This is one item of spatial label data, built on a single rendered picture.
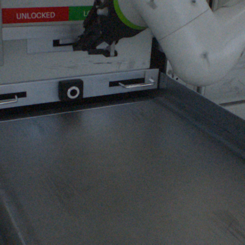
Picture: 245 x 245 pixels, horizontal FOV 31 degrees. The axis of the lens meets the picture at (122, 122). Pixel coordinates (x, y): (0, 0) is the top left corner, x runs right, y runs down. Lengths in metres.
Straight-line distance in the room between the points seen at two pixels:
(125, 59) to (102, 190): 0.48
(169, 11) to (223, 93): 0.71
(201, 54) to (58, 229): 0.36
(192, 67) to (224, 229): 0.27
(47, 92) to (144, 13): 0.47
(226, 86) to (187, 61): 0.65
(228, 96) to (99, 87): 0.44
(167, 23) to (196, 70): 0.09
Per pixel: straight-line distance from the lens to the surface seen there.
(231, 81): 1.36
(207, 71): 0.71
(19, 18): 1.06
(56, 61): 1.11
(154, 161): 0.91
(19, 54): 1.08
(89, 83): 1.15
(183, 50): 0.71
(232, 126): 1.03
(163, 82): 1.24
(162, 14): 0.70
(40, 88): 1.11
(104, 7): 0.82
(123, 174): 0.86
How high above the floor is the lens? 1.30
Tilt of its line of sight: 25 degrees down
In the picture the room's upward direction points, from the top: 4 degrees clockwise
